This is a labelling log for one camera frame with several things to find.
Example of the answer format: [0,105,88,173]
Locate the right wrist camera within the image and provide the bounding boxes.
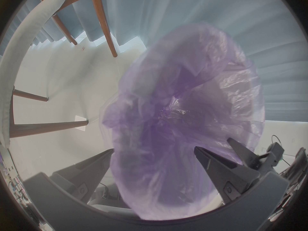
[259,142,285,175]

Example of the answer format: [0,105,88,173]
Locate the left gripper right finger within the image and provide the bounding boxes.
[194,146,261,201]

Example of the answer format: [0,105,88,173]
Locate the blue-green curtain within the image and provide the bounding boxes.
[10,0,125,48]

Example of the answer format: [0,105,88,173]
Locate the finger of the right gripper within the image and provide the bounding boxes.
[227,137,262,171]

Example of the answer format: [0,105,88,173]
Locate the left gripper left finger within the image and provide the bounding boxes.
[52,148,115,203]

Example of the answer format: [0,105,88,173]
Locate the purple plastic bag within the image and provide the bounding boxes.
[101,23,266,221]

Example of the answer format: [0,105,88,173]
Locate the wooden chair with white seat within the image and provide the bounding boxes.
[0,0,118,149]

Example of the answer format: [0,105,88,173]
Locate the white curtain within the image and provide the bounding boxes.
[100,0,308,123]

